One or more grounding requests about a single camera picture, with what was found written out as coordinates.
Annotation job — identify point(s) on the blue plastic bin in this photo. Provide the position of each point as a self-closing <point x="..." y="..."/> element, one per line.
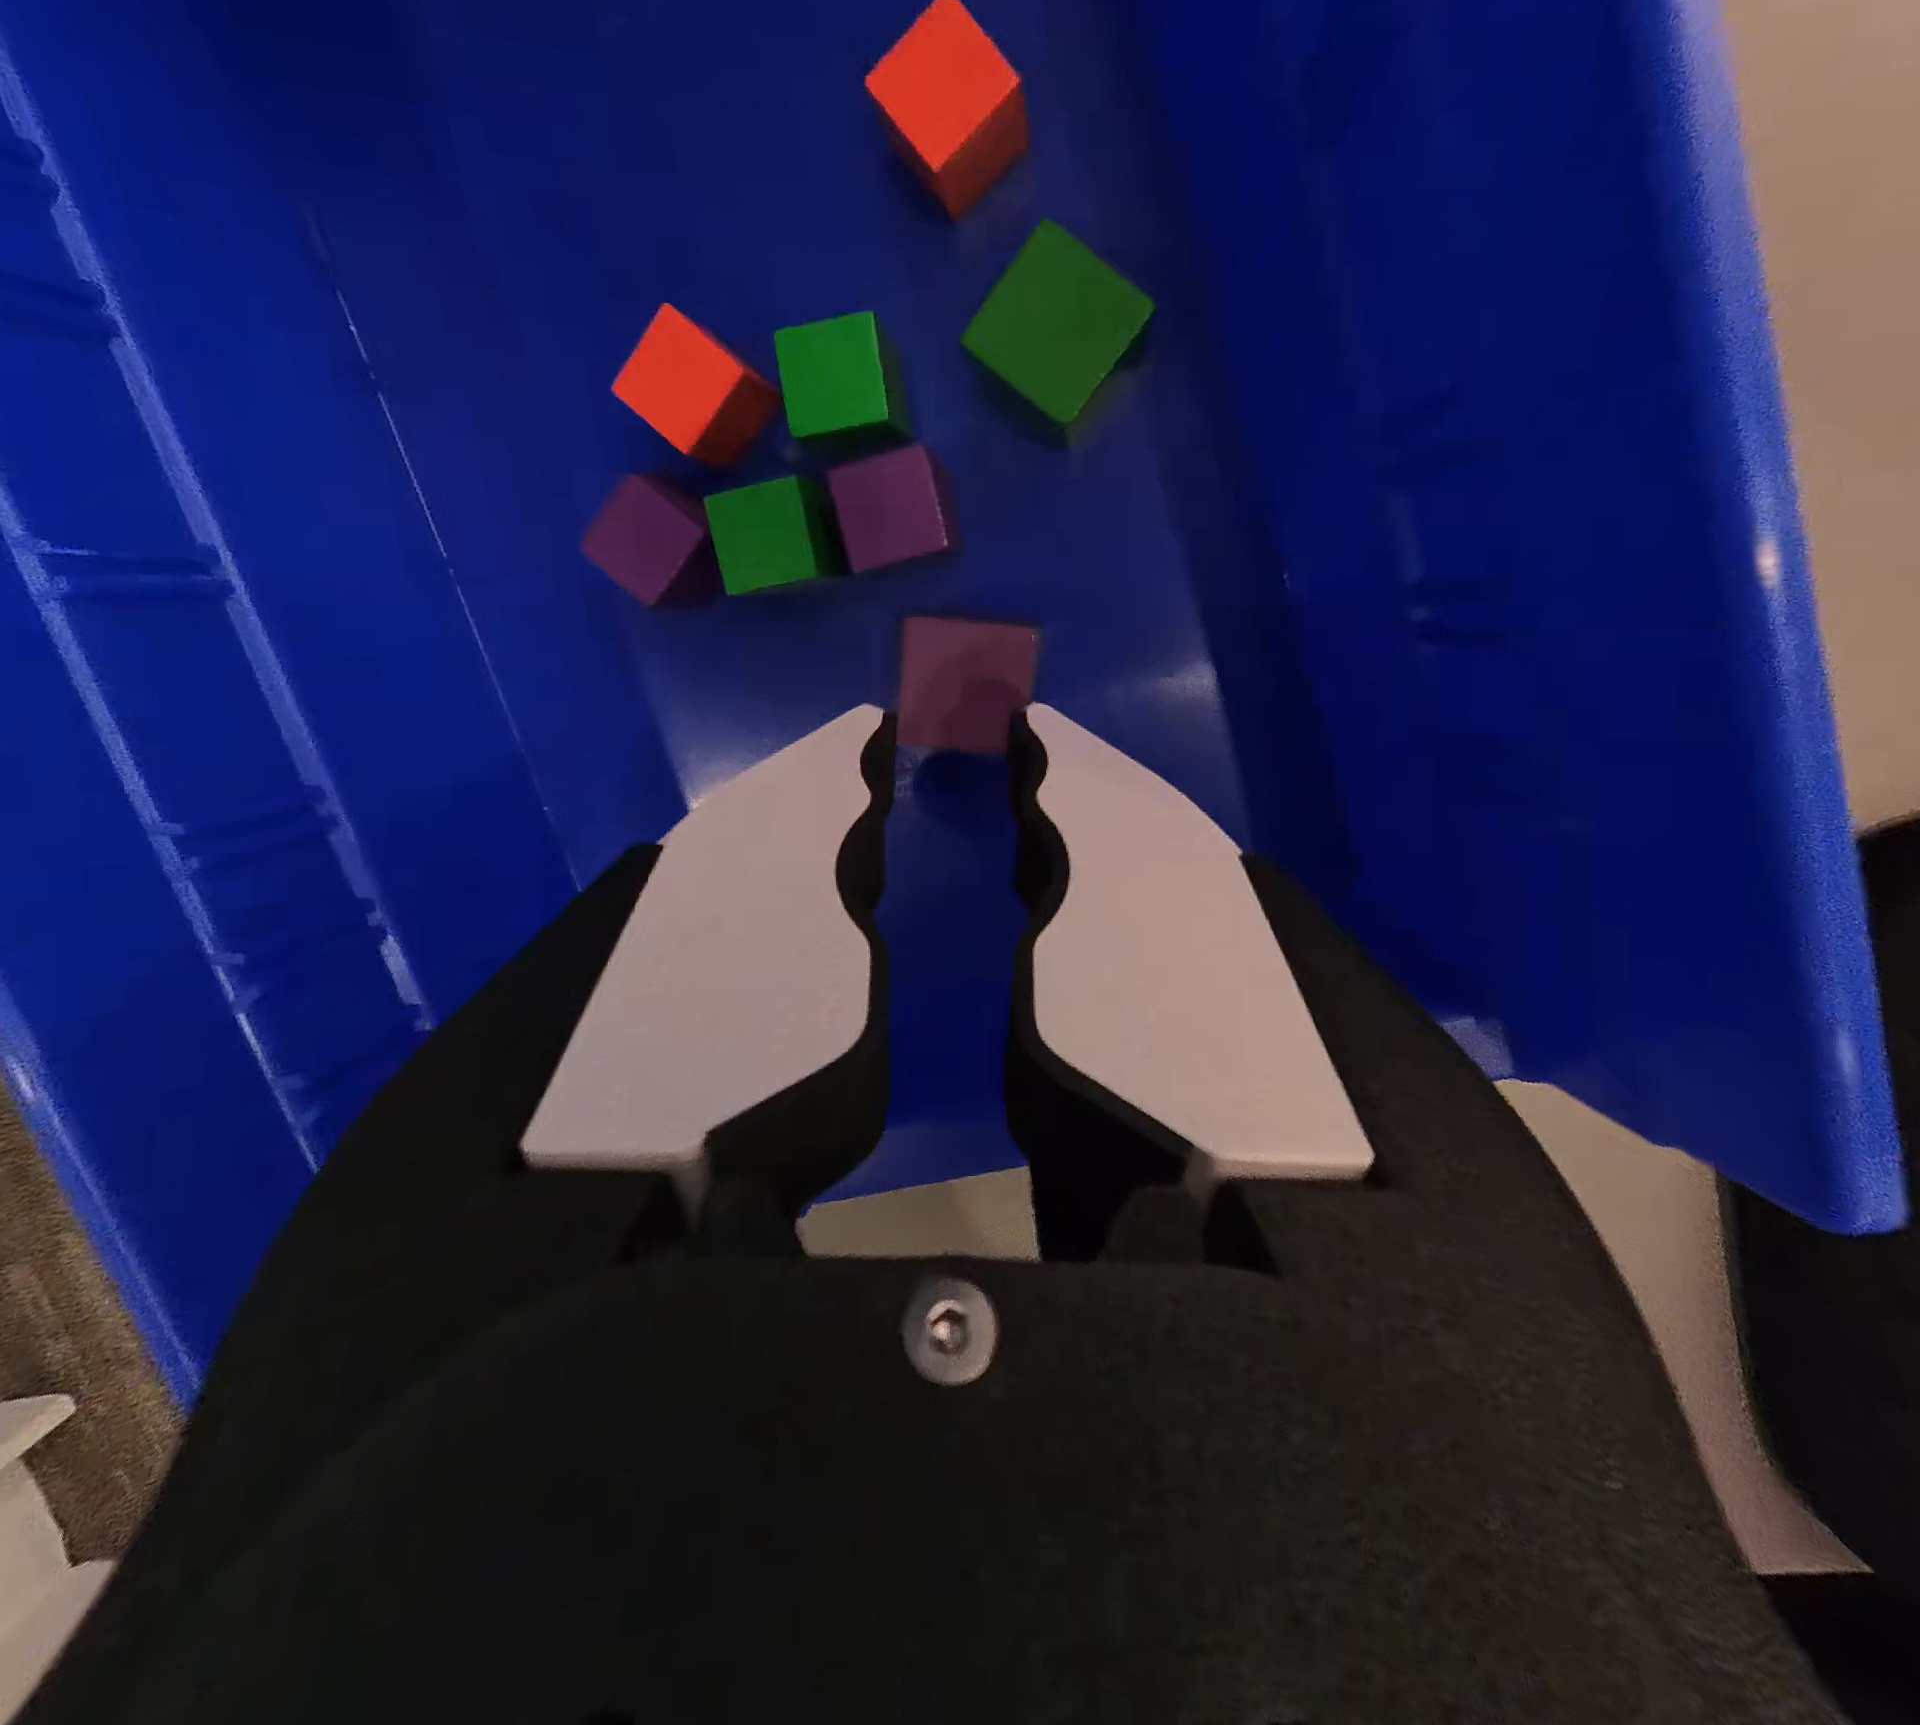
<point x="1351" y="405"/>

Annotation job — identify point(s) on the green wooden cube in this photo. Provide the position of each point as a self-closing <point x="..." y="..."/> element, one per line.
<point x="769" y="535"/>
<point x="837" y="375"/>
<point x="1059" y="323"/>

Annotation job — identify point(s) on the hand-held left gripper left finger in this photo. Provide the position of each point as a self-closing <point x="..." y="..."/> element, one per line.
<point x="704" y="992"/>

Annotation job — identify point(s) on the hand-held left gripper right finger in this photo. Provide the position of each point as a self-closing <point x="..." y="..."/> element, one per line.
<point x="1185" y="992"/>

